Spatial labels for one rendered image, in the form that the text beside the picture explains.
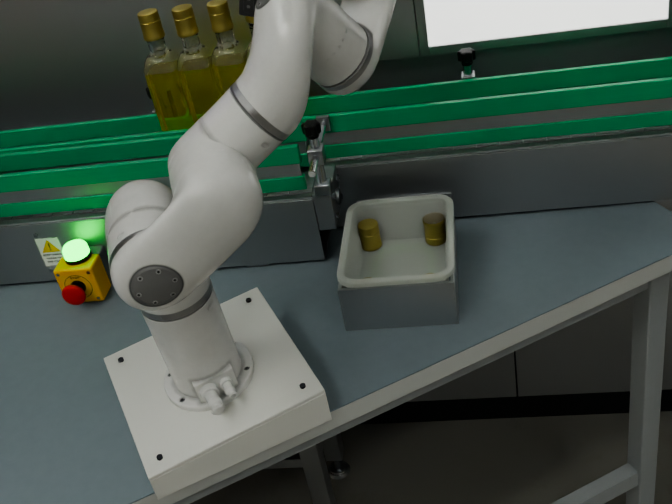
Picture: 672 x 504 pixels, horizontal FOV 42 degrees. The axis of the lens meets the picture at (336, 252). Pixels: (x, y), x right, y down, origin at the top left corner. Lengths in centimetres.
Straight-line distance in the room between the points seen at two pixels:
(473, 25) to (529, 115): 20
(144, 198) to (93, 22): 73
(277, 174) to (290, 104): 47
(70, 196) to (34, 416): 39
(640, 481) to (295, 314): 81
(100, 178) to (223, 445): 55
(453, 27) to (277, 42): 66
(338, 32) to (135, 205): 30
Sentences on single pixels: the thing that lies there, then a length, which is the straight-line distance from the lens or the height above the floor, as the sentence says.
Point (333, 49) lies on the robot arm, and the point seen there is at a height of 123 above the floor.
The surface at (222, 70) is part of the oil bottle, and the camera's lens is 146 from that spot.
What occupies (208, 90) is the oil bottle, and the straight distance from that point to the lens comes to 148.
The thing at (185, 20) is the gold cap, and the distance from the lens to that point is 146.
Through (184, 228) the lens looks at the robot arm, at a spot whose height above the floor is 113.
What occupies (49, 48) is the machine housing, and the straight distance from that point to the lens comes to 175.
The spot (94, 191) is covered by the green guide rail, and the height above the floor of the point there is 92.
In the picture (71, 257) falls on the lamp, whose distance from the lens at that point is 151.
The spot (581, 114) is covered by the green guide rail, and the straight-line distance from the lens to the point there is 146.
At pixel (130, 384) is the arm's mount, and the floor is 80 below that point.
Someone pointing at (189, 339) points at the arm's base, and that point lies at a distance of 111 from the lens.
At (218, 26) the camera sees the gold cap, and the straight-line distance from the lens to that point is 145.
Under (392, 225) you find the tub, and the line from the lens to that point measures 145.
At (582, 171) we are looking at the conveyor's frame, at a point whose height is 83.
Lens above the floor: 160
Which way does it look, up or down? 35 degrees down
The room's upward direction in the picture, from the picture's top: 11 degrees counter-clockwise
